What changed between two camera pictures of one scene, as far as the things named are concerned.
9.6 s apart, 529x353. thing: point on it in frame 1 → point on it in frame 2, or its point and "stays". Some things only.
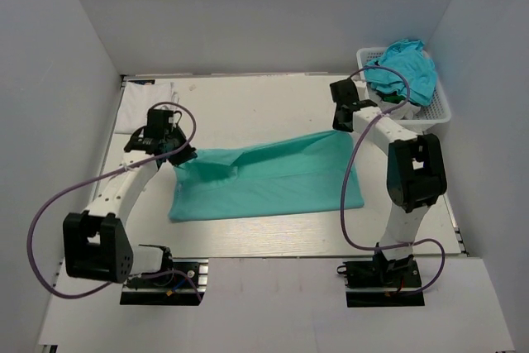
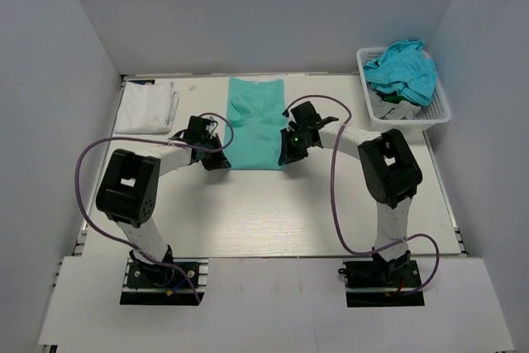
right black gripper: x=339 y=127 → x=288 y=154
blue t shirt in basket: x=411 y=57 stays
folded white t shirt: x=137 y=101 stays
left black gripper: x=187 y=155 → x=220 y=162
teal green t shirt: x=307 y=172 → x=256 y=110
